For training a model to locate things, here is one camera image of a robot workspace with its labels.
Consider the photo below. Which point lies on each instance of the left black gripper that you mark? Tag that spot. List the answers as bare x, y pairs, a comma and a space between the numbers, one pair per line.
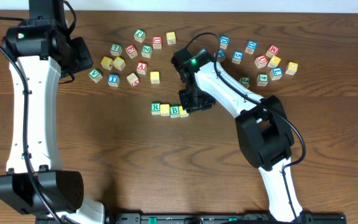
81, 54

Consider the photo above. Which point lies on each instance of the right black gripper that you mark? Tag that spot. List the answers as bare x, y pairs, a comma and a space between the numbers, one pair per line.
189, 106

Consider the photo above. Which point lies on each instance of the yellow O block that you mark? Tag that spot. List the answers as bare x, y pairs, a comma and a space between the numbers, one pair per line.
183, 112
165, 110

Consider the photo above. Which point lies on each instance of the green B block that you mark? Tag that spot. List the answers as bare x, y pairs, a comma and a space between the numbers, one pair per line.
174, 111

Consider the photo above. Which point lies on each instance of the green R block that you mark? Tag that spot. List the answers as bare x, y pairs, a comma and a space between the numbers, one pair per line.
155, 108

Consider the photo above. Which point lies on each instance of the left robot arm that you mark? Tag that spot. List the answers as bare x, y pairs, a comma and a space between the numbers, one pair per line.
41, 52

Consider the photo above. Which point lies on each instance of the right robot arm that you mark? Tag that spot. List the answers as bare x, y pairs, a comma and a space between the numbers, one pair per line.
264, 133

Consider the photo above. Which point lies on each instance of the green V block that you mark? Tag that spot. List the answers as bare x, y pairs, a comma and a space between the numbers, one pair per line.
95, 75

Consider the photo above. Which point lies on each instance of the yellow block far left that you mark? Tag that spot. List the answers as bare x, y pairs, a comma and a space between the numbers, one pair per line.
107, 63

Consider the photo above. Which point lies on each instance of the green 7 block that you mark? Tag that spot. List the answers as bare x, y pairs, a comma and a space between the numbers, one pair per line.
116, 50

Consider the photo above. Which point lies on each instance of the blue T block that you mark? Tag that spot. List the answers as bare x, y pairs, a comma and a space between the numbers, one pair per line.
113, 80

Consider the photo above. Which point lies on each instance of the yellow C block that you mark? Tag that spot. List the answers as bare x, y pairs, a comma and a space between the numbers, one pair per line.
119, 63

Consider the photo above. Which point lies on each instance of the yellow block centre left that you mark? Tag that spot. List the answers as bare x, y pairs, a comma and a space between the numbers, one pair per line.
155, 77

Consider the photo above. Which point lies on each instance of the red E block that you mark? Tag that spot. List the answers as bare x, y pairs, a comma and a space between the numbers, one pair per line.
131, 51

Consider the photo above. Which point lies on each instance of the blue P block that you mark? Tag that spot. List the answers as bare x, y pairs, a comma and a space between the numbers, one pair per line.
221, 56

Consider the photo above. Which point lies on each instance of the plain wood red block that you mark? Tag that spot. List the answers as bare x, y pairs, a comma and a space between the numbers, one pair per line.
133, 79

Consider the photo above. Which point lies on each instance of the green J block lower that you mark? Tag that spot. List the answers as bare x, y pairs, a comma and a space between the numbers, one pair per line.
245, 81

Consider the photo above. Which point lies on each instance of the green j block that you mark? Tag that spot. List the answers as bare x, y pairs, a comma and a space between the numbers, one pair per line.
139, 35
245, 81

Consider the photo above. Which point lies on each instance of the red A block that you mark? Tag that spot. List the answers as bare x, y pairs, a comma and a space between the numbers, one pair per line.
141, 68

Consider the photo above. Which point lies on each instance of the green J block top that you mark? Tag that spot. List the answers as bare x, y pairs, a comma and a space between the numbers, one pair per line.
139, 35

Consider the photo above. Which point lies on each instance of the blue 5 block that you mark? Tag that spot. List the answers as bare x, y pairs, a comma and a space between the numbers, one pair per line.
237, 57

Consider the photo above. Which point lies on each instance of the green Z block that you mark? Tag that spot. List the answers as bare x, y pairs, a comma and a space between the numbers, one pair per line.
146, 51

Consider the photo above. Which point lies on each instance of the yellow block top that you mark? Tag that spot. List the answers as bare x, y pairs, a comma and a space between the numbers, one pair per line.
171, 38

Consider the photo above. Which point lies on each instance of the blue D block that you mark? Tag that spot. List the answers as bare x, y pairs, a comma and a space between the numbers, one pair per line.
224, 42

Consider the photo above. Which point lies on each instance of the red U block left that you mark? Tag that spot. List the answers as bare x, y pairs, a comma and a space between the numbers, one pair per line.
157, 42

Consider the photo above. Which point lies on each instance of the red u block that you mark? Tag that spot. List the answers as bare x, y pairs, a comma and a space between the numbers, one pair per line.
261, 61
157, 42

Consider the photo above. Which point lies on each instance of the green 4 block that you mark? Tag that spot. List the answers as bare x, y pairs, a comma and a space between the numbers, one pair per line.
262, 79

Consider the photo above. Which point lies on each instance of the red U block right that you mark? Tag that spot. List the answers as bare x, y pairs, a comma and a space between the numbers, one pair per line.
261, 61

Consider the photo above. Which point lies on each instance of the blue L block right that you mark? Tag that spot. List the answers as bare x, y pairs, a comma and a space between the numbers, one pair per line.
276, 73

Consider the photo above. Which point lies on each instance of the yellow X block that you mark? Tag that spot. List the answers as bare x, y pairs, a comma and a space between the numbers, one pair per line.
274, 62

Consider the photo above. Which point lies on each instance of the red M block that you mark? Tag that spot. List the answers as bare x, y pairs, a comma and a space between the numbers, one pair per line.
271, 51

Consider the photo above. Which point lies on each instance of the yellow G block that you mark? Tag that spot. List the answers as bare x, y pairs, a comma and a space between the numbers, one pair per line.
291, 68

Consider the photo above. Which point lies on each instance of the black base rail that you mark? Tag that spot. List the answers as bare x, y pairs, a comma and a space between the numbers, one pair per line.
136, 218

